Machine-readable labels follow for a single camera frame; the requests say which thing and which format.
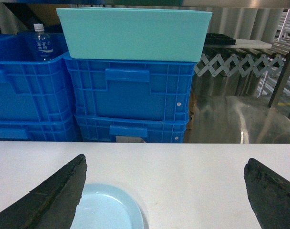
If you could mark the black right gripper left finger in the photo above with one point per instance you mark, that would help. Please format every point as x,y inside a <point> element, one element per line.
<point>52,204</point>

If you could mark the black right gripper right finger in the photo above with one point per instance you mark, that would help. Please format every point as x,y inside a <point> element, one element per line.
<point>268,194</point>

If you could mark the light blue round plate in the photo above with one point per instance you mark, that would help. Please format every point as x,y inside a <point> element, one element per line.
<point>104,206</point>

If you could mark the blue bottom crate middle stack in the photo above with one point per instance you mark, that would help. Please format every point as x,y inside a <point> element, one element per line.
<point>60,131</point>

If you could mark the blue crate stack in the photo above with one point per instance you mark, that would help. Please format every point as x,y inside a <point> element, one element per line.
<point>104,129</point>
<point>60,131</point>

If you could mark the blue bottom crate right stack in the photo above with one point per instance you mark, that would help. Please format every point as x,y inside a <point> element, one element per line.
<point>104,129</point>

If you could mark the blue crate holding bottle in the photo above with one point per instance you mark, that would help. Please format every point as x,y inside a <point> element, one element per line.
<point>31,90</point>

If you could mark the white scissor expanding conveyor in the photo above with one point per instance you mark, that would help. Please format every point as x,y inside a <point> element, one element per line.
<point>234,64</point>

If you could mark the blue crate under teal bin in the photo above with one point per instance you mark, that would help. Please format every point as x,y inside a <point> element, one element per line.
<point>140,90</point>

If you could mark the clear water bottle blue label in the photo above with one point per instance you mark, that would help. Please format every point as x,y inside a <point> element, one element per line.
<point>42,43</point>

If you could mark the teal plastic bin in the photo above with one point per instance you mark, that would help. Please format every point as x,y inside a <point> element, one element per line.
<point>134,34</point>

